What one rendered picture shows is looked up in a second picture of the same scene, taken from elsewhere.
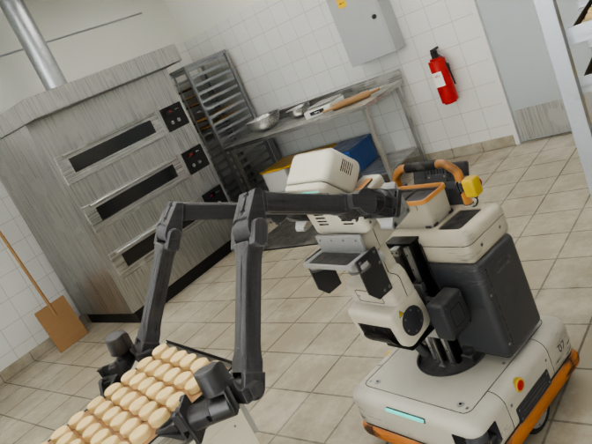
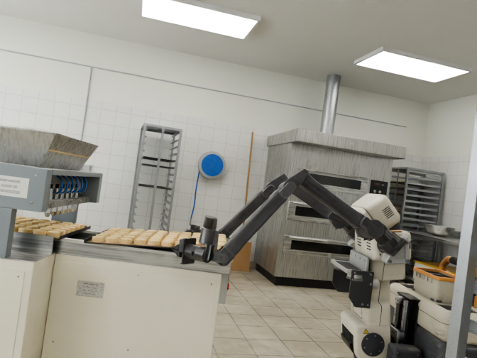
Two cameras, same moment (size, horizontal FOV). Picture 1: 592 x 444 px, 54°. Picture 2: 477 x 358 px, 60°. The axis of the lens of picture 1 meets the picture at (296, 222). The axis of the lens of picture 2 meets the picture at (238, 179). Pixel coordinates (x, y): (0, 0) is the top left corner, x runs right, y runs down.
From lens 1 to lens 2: 68 cm
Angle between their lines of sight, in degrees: 34
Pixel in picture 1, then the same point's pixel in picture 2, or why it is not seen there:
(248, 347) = (237, 238)
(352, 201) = (363, 221)
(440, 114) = not seen: outside the picture
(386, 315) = (355, 324)
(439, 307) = (394, 348)
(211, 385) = (204, 236)
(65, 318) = (243, 255)
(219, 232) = not seen: hidden behind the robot
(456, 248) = (436, 321)
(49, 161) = (290, 167)
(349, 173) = (387, 217)
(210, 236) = not seen: hidden behind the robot
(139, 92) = (365, 163)
